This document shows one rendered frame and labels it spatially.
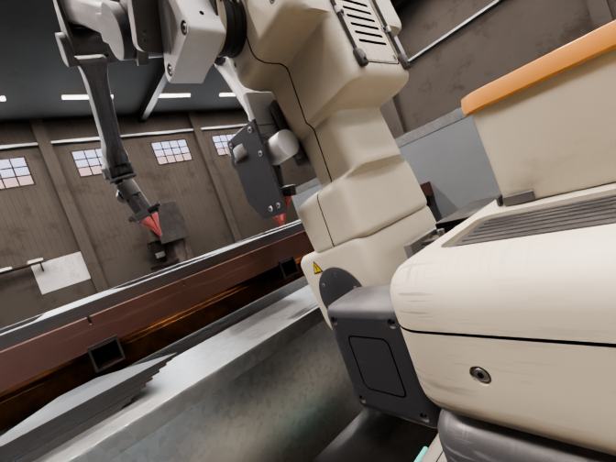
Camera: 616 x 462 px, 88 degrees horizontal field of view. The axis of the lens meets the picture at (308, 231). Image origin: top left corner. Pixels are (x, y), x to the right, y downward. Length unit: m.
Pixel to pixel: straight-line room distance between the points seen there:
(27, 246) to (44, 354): 10.80
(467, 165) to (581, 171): 1.06
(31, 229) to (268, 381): 10.98
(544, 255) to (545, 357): 0.06
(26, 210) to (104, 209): 1.82
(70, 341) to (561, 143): 0.76
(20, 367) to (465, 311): 0.69
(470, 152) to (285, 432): 1.11
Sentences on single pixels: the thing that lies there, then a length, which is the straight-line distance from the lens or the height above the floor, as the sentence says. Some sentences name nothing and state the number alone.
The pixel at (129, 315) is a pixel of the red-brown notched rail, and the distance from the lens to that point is 0.75.
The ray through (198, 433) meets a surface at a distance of 0.79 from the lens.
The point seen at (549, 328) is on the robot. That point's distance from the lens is 0.22.
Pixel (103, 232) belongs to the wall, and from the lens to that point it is 11.65.
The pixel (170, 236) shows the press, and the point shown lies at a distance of 10.49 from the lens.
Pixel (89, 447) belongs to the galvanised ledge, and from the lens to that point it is 0.58.
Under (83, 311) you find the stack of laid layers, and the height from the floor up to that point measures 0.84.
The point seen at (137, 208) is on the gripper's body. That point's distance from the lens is 1.18.
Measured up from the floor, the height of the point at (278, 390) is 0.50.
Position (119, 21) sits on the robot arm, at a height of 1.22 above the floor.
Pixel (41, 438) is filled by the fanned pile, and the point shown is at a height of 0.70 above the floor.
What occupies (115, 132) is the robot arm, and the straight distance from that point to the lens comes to 1.12.
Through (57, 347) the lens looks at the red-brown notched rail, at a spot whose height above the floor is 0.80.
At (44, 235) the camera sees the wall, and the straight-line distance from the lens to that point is 11.56.
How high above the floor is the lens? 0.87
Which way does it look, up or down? 3 degrees down
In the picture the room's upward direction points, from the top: 20 degrees counter-clockwise
